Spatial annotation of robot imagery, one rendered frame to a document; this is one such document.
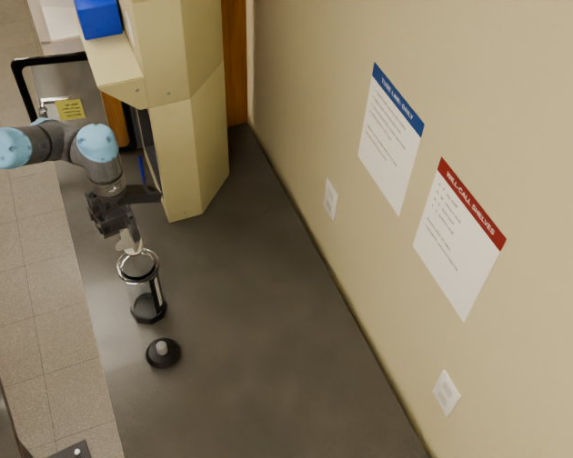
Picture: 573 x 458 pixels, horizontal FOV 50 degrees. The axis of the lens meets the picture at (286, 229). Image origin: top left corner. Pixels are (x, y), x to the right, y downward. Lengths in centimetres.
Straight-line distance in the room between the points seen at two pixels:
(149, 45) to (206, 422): 94
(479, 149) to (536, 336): 33
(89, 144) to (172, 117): 47
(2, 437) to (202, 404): 49
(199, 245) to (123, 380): 48
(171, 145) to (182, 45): 32
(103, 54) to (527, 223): 114
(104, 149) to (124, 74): 39
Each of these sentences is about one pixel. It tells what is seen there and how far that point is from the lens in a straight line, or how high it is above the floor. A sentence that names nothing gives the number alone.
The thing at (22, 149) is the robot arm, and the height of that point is 166.
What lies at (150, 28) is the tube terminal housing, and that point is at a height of 164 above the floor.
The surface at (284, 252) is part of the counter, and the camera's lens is 192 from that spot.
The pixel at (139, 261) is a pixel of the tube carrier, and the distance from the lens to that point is 170.
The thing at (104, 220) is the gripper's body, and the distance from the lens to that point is 144.
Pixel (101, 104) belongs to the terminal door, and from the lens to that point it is 205.
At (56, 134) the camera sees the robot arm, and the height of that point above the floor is 162.
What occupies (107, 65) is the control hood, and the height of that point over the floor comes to 151.
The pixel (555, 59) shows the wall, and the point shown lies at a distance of 93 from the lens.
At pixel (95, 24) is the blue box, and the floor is 155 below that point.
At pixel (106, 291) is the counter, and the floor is 94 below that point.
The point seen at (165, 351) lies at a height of 99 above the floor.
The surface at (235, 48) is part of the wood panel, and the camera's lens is 212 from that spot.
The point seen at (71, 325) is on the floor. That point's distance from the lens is 298.
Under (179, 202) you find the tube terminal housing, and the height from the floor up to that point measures 103.
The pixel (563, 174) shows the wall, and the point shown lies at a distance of 95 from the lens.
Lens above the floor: 247
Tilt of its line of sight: 51 degrees down
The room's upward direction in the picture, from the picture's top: 3 degrees clockwise
